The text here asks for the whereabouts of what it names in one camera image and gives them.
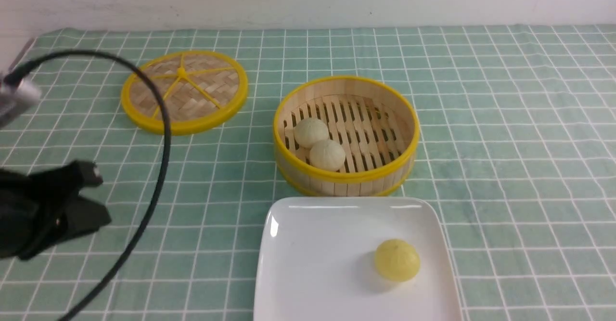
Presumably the black cable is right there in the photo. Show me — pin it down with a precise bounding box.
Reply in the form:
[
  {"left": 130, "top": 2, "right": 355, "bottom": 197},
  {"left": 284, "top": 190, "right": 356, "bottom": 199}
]
[{"left": 4, "top": 50, "right": 172, "bottom": 321}]

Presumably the yellow bamboo steamer lid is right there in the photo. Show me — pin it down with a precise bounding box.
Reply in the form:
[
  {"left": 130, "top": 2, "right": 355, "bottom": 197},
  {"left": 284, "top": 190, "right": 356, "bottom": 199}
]
[{"left": 120, "top": 51, "right": 248, "bottom": 135}]

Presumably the yellow steamed bun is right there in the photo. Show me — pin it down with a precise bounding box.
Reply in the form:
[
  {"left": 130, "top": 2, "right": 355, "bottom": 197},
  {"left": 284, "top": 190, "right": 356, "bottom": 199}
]
[{"left": 373, "top": 239, "right": 422, "bottom": 283}]

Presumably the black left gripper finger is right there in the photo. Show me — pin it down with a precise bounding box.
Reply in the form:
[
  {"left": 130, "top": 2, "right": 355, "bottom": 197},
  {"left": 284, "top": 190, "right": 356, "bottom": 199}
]
[
  {"left": 29, "top": 160, "right": 103, "bottom": 205},
  {"left": 19, "top": 196, "right": 111, "bottom": 260}
]

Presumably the white steamed bun front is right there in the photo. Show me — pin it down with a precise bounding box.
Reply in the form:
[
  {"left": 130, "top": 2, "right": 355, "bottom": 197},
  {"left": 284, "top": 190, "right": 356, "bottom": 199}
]
[{"left": 309, "top": 140, "right": 346, "bottom": 172}]

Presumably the white steamed bun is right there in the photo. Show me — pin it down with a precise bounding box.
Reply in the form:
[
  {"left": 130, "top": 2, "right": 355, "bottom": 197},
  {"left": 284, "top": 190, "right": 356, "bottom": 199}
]
[
  {"left": 309, "top": 140, "right": 346, "bottom": 172},
  {"left": 294, "top": 117, "right": 330, "bottom": 149}
]

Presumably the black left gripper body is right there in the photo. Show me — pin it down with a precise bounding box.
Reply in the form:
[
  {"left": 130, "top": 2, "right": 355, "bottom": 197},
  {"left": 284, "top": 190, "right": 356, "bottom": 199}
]
[{"left": 0, "top": 169, "right": 43, "bottom": 260}]

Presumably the white square plate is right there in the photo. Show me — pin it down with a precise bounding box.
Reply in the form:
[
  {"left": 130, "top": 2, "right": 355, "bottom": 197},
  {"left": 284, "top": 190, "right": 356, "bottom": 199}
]
[{"left": 253, "top": 197, "right": 463, "bottom": 321}]

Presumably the yellow bamboo steamer basket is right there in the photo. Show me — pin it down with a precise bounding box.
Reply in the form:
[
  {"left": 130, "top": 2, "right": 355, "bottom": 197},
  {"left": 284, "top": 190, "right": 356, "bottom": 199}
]
[{"left": 273, "top": 76, "right": 421, "bottom": 197}]

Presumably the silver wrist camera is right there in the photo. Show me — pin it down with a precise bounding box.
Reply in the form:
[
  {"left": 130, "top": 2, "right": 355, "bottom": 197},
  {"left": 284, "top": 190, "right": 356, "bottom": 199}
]
[{"left": 0, "top": 73, "right": 42, "bottom": 128}]

